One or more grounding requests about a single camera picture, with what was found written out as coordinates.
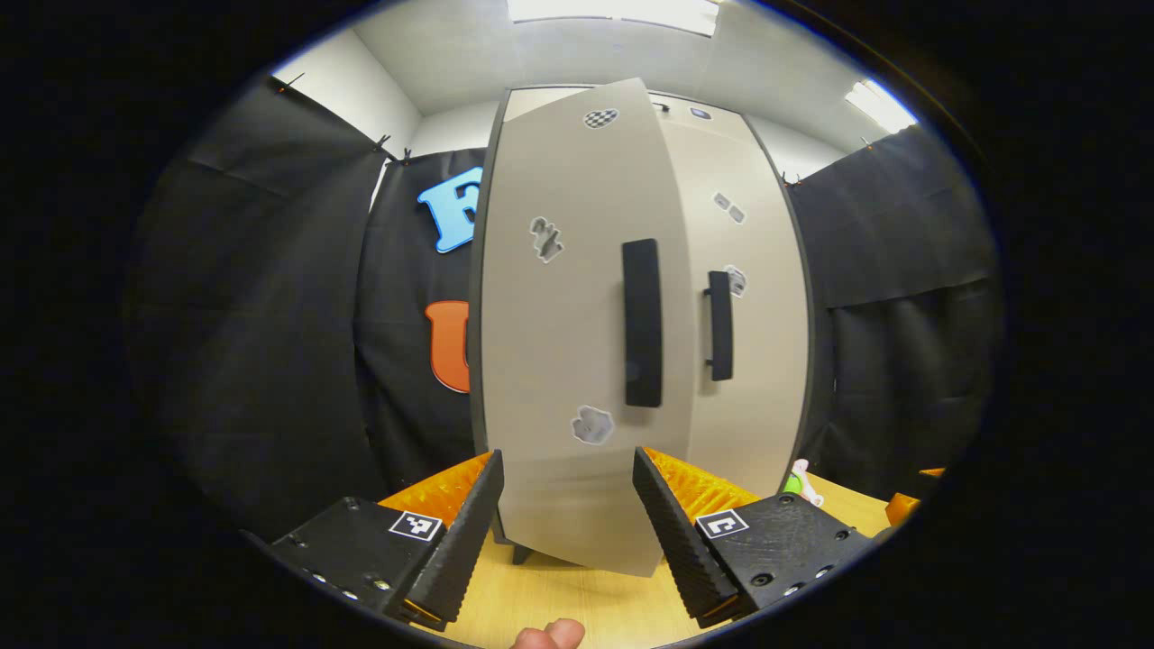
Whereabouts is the white grey shoe cabinet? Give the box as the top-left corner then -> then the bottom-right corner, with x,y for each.
469,84 -> 817,569

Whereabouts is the ceiling light panel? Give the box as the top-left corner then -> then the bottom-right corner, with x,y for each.
845,78 -> 919,134
508,0 -> 720,37

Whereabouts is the black backdrop cloth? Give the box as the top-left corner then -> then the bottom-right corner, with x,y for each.
135,77 -> 1002,542

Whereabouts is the white shoe cabinet door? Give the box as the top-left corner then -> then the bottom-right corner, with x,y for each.
478,77 -> 695,578
649,95 -> 812,498

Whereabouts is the black door handle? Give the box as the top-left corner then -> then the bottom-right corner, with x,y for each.
703,270 -> 736,382
621,238 -> 664,408

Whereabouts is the green pink plush toy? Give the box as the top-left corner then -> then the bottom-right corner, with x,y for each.
783,458 -> 826,507

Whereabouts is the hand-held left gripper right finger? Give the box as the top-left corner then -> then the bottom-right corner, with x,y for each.
631,446 -> 875,630

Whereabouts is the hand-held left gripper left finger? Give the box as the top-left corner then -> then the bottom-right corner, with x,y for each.
269,449 -> 506,632

